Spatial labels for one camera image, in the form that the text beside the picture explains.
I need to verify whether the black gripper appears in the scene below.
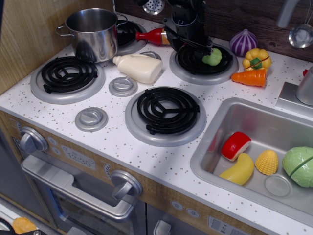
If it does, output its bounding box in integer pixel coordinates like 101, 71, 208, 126
162, 18, 213, 57

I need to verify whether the green toy broccoli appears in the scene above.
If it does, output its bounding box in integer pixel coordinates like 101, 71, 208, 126
202, 48, 222, 66

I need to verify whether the stainless steel pot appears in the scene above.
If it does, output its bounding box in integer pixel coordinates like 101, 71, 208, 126
56, 8, 128, 63

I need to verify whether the back right black burner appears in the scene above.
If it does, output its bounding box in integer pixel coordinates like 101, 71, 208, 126
169, 44, 239, 86

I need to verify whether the black burner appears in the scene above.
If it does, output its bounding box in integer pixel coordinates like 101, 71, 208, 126
125, 87, 206, 147
30, 56, 105, 105
116, 20, 147, 56
169, 44, 239, 86

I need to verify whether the red toy ketchup bottle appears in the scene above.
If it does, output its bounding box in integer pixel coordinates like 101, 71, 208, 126
135, 28, 170, 45

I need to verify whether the purple toy onion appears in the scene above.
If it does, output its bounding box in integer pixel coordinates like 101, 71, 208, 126
229, 29, 258, 56

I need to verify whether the cream toy bottle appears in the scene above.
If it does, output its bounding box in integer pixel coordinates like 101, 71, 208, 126
112, 54, 163, 84

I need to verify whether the hanging perforated silver skimmer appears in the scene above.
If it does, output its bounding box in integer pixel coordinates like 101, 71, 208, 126
142, 0, 165, 15

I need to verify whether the back left black burner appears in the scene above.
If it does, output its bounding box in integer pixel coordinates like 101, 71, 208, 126
116, 20, 147, 56

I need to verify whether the yellow toy bell pepper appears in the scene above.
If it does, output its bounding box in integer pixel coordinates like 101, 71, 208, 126
242, 48, 272, 71

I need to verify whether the orange toy carrot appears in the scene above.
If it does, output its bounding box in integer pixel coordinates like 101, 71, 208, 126
231, 69, 267, 87

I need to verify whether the front right black burner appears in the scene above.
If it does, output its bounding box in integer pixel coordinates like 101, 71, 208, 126
125, 87, 206, 147

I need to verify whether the upper grey stovetop knob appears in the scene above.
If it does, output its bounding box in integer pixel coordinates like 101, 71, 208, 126
109, 76, 138, 97

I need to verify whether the grey stovetop knob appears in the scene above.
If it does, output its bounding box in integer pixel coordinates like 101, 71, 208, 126
75, 107, 109, 132
109, 76, 138, 97

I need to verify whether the red toy cheese wedge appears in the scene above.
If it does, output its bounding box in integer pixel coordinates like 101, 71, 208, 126
221, 132, 251, 162

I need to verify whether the hanging silver ladle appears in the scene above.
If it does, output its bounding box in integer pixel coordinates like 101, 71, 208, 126
289, 0, 313, 49

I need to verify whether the silver metal sink basin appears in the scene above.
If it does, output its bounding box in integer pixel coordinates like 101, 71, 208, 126
190, 98, 313, 226

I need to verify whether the grey toy faucet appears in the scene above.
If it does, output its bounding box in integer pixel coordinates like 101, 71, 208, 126
276, 0, 313, 116

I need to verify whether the lower grey stovetop knob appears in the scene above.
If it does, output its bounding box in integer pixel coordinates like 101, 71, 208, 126
75, 107, 109, 132

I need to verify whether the front left black burner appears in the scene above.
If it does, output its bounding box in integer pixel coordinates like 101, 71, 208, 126
30, 56, 105, 105

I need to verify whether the yellow toy banana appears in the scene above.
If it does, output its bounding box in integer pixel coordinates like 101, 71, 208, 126
219, 153, 254, 186

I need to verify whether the yellow toy corn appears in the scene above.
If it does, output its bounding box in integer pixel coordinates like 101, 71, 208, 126
255, 150, 279, 176

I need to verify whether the right silver oven dial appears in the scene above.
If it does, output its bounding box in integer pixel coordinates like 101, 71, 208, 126
111, 169, 143, 200

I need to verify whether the silver oven dial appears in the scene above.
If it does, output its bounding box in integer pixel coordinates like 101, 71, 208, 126
20, 126, 48, 154
111, 169, 143, 200

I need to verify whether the green toy cabbage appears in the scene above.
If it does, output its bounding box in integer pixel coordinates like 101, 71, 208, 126
282, 146, 313, 188

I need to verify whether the oven clock display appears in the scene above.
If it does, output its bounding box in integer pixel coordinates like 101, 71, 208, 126
61, 145, 96, 171

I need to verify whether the left silver oven dial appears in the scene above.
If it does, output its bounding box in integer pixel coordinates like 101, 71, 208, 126
20, 126, 48, 154

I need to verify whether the orange object bottom left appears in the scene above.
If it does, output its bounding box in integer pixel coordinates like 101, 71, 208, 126
12, 217, 37, 234

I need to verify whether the white cabinet door handle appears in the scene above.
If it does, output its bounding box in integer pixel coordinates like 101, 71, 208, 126
153, 220, 171, 235

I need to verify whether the silver oven door handle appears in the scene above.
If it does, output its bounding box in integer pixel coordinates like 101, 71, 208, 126
22, 155, 134, 222

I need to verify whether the black braided cable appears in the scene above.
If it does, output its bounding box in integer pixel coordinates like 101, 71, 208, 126
0, 216, 12, 231

